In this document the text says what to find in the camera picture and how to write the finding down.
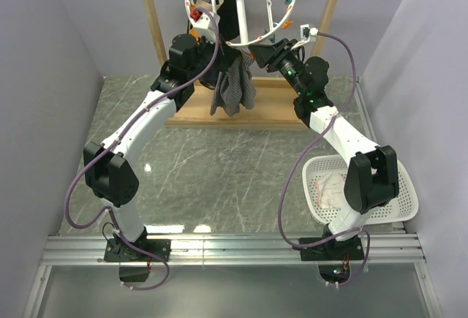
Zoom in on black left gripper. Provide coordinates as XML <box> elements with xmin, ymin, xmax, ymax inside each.
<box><xmin>189</xmin><ymin>32</ymin><xmax>241</xmax><ymax>82</ymax></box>

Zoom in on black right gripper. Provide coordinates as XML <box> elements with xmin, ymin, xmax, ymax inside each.
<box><xmin>249</xmin><ymin>39</ymin><xmax>307</xmax><ymax>97</ymax></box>

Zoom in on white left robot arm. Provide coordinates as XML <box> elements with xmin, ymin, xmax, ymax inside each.
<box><xmin>83</xmin><ymin>34</ymin><xmax>224</xmax><ymax>262</ymax></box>

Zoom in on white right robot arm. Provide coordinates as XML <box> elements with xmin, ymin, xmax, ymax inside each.
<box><xmin>249</xmin><ymin>39</ymin><xmax>399</xmax><ymax>260</ymax></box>

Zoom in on navy underwear beige waistband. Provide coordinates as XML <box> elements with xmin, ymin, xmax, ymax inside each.
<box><xmin>191</xmin><ymin>17</ymin><xmax>241</xmax><ymax>90</ymax></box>

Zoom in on black underwear beige waistband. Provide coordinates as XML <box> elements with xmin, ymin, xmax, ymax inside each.
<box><xmin>216</xmin><ymin>0</ymin><xmax>240</xmax><ymax>41</ymax></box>

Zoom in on white round clip hanger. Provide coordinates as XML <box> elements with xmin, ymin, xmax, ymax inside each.
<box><xmin>184</xmin><ymin>0</ymin><xmax>297</xmax><ymax>48</ymax></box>

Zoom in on white pink-trimmed underwear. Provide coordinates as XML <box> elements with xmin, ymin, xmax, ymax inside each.
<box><xmin>315</xmin><ymin>172</ymin><xmax>346</xmax><ymax>209</ymax></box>

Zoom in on wooden hanging rack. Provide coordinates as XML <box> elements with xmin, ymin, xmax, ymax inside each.
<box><xmin>133</xmin><ymin>0</ymin><xmax>347</xmax><ymax>132</ymax></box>

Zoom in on white perforated plastic basket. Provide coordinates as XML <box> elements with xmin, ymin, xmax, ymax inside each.
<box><xmin>302</xmin><ymin>155</ymin><xmax>419</xmax><ymax>225</ymax></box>

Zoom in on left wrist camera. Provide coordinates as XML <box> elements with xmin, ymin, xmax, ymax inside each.
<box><xmin>189</xmin><ymin>8</ymin><xmax>220</xmax><ymax>42</ymax></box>

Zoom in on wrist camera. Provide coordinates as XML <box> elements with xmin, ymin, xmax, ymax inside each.
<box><xmin>291</xmin><ymin>24</ymin><xmax>319</xmax><ymax>50</ymax></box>
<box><xmin>189</xmin><ymin>8</ymin><xmax>220</xmax><ymax>42</ymax></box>

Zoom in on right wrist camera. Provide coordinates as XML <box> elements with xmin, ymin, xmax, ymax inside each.
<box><xmin>291</xmin><ymin>24</ymin><xmax>319</xmax><ymax>50</ymax></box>

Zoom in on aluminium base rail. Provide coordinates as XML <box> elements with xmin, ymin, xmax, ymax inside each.
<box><xmin>39</xmin><ymin>233</ymin><xmax>426</xmax><ymax>266</ymax></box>

